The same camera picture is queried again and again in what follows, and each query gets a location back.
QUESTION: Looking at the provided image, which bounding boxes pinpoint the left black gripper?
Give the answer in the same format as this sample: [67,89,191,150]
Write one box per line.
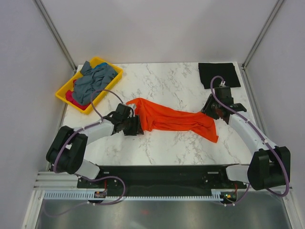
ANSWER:
[122,114,144,136]

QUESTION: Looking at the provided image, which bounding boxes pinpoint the orange t shirt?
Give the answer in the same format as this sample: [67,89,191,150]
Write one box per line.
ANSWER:
[127,98,218,143]

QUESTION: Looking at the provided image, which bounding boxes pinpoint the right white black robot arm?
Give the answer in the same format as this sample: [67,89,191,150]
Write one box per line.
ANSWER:
[202,94,291,191]

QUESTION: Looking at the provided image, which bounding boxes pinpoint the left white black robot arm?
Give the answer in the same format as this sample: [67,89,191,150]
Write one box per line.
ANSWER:
[46,104,143,187]

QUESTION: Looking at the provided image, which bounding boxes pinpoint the folded black t shirt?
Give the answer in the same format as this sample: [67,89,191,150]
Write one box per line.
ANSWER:
[198,63,241,89]

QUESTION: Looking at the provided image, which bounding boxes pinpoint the grey t shirt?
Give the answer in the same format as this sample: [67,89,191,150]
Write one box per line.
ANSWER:
[77,61,117,102]

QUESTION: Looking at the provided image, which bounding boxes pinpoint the teal blue t shirt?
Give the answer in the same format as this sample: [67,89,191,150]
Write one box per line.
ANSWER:
[94,62,107,69]

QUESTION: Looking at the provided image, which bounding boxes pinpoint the pink red t shirt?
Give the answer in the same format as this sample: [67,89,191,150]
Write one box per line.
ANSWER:
[65,79,90,110]

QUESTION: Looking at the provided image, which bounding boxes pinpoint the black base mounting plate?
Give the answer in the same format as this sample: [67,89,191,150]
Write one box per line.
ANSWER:
[77,165,246,195]

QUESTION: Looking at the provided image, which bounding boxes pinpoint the yellow plastic bin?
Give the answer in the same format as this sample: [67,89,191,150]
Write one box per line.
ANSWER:
[55,57,123,115]

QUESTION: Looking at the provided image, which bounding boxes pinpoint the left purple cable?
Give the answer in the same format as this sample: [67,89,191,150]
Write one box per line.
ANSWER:
[42,89,136,218]

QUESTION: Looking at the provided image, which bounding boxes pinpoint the purple cable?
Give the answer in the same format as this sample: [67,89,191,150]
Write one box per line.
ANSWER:
[209,75,293,207]
[42,89,136,218]

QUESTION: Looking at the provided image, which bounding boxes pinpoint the white slotted cable duct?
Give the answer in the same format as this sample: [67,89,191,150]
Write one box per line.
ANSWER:
[43,189,223,201]

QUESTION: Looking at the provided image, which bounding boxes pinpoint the aluminium extrusion rail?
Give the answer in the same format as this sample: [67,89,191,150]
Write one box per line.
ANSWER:
[33,172,78,190]

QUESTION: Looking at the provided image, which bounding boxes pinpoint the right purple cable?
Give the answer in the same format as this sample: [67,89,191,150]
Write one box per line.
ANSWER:
[209,75,293,207]

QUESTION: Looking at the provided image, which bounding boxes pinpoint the right aluminium frame post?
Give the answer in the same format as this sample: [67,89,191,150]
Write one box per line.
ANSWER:
[241,0,285,70]

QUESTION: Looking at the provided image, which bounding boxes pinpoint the aluminium frame post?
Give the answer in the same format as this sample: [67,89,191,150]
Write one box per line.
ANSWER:
[241,0,285,70]
[33,0,77,73]

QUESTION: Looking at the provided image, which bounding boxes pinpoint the left aluminium frame post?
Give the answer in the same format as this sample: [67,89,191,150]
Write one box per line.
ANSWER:
[33,0,77,73]

